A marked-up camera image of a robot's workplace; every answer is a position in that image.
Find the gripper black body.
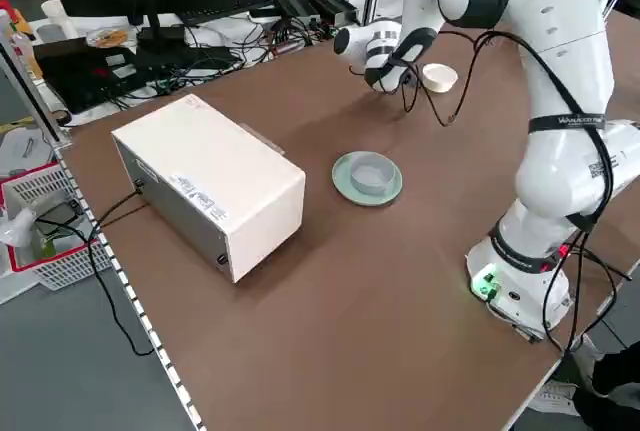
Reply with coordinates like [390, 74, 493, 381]
[363, 28, 435, 96]

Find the round snack dish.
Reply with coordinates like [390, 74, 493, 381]
[85, 27, 132, 48]

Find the person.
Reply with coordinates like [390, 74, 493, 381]
[574, 343, 640, 431]

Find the aluminium table edge rail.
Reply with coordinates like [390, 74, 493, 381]
[0, 33, 207, 431]

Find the white bowl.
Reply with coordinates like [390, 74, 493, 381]
[421, 63, 460, 95]

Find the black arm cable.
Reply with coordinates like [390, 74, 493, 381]
[348, 25, 632, 355]

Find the black toaster power cable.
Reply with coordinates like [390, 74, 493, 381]
[85, 189, 157, 358]

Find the white paper cup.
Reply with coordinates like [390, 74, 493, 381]
[40, 0, 77, 38]

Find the person's white shoe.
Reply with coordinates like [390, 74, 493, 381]
[569, 335, 604, 393]
[529, 379, 581, 417]

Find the pale green plate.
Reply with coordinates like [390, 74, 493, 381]
[331, 150, 404, 207]

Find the grey bowl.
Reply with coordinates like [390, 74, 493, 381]
[349, 150, 396, 197]

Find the black electronics box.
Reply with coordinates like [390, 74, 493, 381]
[303, 0, 359, 25]
[273, 0, 321, 27]

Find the white toaster oven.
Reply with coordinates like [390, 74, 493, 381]
[110, 93, 307, 285]

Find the red rimmed white basket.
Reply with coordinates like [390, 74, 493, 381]
[0, 160, 117, 292]

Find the black keyboard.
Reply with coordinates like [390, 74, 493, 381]
[177, 0, 277, 26]

